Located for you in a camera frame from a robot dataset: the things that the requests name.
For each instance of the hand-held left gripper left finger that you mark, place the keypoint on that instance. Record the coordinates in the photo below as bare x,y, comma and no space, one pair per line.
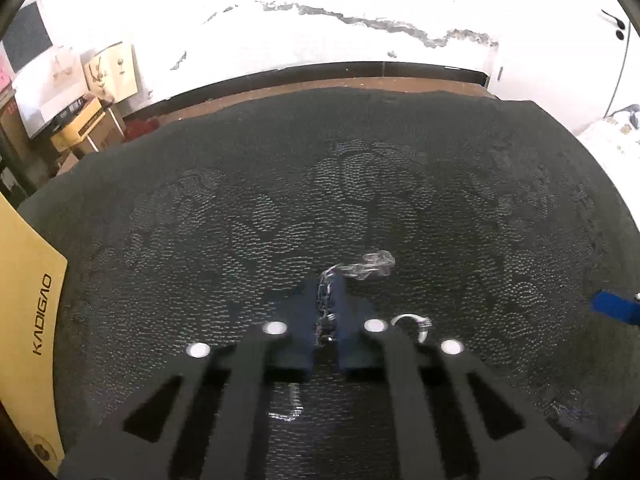
295,340

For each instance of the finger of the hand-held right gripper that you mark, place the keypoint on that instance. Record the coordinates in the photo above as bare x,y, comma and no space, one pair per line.
612,306

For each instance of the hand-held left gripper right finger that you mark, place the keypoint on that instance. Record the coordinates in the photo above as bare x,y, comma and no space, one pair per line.
357,340

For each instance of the yellow cardboard box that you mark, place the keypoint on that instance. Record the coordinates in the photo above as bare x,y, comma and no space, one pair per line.
30,320

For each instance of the red cloth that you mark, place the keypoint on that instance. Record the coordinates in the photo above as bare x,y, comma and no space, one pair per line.
142,128

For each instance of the white door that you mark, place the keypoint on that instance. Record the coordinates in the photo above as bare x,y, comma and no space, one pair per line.
565,35

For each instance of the yellow stool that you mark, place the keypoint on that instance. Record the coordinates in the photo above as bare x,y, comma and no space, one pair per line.
80,127

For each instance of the tan box with drawing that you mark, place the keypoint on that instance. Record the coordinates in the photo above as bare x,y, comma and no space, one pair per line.
110,75

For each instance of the white cardboard box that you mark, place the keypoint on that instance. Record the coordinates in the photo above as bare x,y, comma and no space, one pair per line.
52,90

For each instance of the pink box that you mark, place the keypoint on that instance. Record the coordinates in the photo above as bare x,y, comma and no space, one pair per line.
5,74

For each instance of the white framed blackboard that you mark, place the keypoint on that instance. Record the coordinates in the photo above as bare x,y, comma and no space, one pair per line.
27,35

